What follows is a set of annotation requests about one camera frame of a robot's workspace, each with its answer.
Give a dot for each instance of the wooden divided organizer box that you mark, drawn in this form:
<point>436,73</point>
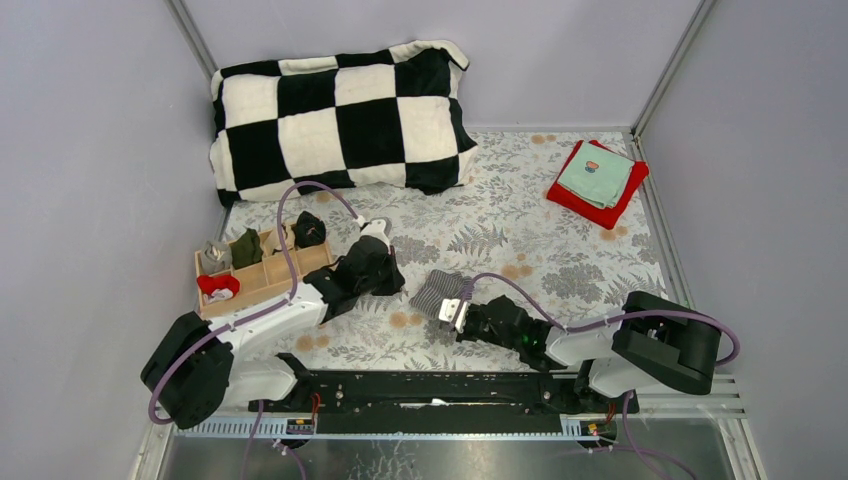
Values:
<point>259,283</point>

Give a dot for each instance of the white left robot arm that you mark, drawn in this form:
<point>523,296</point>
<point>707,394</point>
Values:
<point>198,368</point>

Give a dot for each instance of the beige rolled sock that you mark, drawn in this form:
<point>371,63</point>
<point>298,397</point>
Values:
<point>273,243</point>

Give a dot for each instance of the dark green rolled sock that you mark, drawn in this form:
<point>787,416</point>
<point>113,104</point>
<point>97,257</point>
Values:
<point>246,250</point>

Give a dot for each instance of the red rolled sock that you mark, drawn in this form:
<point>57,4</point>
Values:
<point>218,288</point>

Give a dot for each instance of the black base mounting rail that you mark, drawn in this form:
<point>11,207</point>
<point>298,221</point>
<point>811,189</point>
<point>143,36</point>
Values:
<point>422,402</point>

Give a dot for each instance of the floral patterned bed sheet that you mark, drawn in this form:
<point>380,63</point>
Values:
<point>500,227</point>

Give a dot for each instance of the red folded garment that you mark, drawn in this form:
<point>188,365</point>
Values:
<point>607,217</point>

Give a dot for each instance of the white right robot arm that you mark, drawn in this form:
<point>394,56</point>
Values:
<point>652,341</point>

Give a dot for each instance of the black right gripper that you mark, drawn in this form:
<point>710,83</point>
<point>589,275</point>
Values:
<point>464,334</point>

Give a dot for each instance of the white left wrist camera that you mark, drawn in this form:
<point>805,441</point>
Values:
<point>378,228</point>

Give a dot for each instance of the mint green folded cloth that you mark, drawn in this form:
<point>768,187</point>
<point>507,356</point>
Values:
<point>596,175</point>

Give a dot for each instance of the grey striped underwear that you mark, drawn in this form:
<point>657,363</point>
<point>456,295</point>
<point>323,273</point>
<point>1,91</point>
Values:
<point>438,287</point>

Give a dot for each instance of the black white checkered pillow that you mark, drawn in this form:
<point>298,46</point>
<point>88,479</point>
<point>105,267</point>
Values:
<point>344,121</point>

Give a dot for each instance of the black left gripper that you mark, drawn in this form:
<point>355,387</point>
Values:
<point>396,280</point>

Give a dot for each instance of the grey rolled sock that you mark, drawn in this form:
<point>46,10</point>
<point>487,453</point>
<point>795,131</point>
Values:
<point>215,257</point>

